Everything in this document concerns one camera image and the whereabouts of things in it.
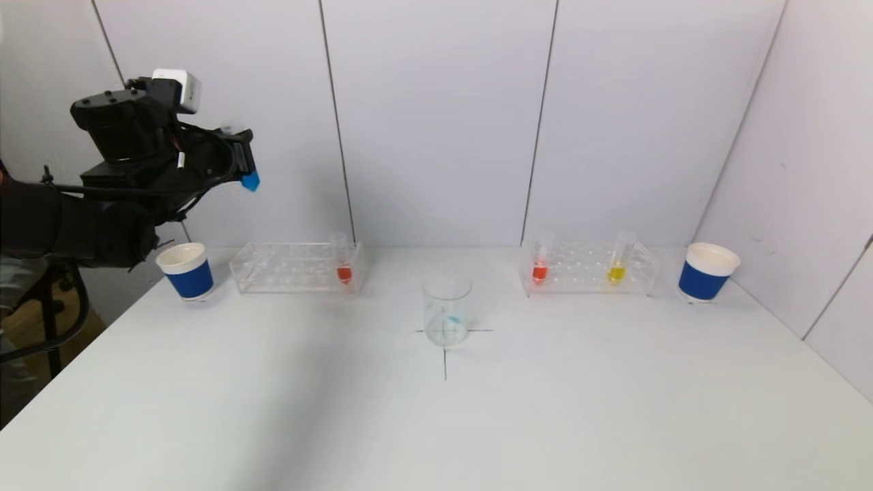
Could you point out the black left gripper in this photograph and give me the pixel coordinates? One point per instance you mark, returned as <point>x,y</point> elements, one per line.
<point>246,154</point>

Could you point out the blue pigment test tube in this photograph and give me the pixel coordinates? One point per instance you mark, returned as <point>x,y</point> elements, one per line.
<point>250,182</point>

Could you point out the blue white paper cup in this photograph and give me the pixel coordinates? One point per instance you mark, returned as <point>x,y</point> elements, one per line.
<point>702,281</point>
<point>191,279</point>

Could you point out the clear acrylic test tube rack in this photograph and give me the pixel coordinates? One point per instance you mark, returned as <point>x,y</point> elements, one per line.
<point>580,269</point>
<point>293,269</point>

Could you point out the orange pigment test tube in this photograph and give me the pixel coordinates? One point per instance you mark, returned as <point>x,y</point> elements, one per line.
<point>345,274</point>
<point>539,273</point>

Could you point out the clear glass beaker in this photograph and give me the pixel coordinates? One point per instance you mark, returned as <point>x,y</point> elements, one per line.
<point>447,320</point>

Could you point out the yellow pigment test tube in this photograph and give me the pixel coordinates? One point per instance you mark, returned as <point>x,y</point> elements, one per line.
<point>616,273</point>

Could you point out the black metal stand leg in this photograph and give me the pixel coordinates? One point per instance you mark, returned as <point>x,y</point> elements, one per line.
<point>53,320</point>

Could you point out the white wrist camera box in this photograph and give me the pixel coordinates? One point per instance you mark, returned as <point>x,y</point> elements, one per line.
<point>181,88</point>

